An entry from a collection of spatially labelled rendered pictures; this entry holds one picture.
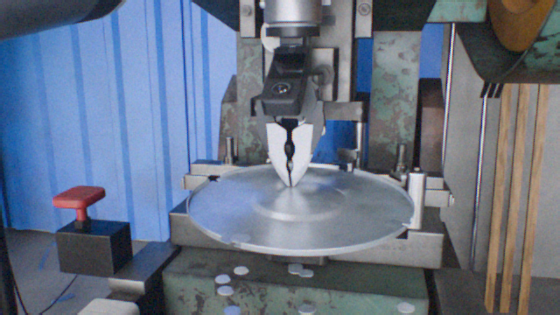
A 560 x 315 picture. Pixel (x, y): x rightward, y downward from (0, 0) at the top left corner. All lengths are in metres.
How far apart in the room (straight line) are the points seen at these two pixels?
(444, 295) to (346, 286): 0.14
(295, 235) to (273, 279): 0.20
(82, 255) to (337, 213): 0.40
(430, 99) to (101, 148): 1.68
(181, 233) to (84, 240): 0.16
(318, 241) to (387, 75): 0.56
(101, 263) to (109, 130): 1.62
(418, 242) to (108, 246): 0.47
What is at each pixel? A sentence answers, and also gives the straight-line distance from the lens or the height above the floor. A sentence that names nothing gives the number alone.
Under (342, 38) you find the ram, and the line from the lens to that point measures 0.74.
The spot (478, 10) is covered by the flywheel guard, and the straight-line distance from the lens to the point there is 0.94.
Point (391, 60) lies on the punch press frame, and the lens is 0.99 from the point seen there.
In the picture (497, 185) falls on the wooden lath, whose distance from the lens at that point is 1.82.
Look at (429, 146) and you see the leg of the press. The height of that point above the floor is 0.75.
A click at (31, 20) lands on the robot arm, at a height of 0.99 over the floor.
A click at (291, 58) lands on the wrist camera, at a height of 0.96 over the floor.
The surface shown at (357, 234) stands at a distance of 0.52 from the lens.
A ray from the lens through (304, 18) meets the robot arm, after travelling 0.59.
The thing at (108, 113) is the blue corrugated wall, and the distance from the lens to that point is 2.32.
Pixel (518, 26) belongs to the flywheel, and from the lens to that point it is 0.85.
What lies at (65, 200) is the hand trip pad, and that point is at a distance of 0.75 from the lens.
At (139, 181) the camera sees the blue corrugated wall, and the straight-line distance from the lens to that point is 2.33.
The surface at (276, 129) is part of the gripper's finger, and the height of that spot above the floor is 0.87.
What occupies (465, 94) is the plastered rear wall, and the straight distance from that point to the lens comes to 2.02.
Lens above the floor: 0.98
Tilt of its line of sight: 14 degrees down
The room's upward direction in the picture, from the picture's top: straight up
